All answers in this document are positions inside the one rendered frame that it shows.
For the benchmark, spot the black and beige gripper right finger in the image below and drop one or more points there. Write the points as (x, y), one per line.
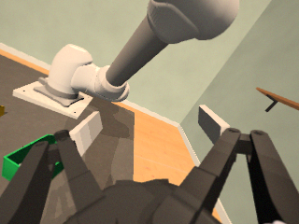
(276, 198)

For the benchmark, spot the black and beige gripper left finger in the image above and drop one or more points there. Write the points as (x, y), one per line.
(24, 198)

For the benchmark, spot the yellow bin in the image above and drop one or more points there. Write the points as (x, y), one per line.
(2, 110)

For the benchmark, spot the green bin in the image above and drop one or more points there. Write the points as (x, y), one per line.
(11, 161)

